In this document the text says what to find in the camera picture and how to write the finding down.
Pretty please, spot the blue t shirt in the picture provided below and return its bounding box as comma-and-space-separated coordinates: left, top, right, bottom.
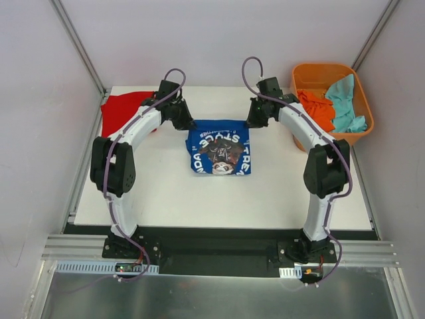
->
186, 120, 252, 175

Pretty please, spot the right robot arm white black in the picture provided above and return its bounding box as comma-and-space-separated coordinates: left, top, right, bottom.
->
246, 77, 353, 264

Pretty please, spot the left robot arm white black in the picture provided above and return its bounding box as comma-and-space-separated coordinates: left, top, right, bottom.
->
90, 79, 196, 260

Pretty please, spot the orange plastic bin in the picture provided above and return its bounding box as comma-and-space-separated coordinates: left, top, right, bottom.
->
291, 63, 375, 145

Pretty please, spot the folded red t shirt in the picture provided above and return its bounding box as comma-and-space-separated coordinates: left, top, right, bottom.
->
100, 91, 153, 138

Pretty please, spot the orange t shirt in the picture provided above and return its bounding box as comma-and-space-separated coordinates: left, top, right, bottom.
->
297, 90, 336, 132

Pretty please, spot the teal t shirt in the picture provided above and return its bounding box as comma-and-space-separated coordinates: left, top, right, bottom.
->
325, 74, 367, 134

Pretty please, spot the left aluminium frame post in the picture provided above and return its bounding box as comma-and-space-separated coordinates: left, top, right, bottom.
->
49, 0, 112, 97

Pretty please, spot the aluminium frame post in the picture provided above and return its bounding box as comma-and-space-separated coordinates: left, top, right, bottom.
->
351, 0, 402, 71
49, 0, 112, 97

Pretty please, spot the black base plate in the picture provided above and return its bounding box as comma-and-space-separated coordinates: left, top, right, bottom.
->
62, 224, 339, 276

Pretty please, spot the right aluminium frame post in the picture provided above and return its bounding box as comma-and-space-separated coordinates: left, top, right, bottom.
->
351, 0, 402, 71

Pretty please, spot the right grey cable duct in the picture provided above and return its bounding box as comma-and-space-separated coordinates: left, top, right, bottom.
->
279, 266, 302, 279

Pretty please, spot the grey cable duct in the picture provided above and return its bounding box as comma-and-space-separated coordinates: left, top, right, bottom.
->
279, 266, 302, 279
56, 261, 159, 276

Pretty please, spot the aluminium rail front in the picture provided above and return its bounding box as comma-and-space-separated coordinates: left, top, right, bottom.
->
41, 234, 401, 268

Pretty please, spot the left grey cable duct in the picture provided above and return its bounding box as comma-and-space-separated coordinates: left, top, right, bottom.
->
56, 261, 159, 276

